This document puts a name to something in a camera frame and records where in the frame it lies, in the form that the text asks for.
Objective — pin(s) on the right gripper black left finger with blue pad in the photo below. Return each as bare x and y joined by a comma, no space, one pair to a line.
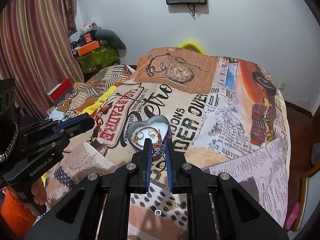
98,207

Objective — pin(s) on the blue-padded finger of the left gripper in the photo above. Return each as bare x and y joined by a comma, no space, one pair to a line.
75,126

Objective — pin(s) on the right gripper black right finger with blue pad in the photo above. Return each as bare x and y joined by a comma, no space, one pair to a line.
218,206

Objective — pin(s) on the gold hoop rings cluster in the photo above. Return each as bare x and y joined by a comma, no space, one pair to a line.
137,137

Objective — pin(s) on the purple heart-shaped tin box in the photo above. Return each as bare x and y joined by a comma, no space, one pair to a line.
156,128

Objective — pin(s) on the left hand holding gripper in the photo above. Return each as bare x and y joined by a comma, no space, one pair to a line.
39,192

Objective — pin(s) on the red and white box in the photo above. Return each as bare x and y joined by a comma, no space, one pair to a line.
58,93

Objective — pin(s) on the green patterned box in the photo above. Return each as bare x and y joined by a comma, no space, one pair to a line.
98,59

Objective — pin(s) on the orange box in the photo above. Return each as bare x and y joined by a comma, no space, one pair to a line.
88,48

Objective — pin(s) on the orange cloth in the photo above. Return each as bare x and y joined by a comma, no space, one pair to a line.
16,215

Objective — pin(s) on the striped red curtain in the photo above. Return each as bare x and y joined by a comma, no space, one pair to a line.
35,50

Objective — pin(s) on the newspaper print bedspread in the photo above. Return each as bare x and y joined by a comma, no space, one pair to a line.
224,115

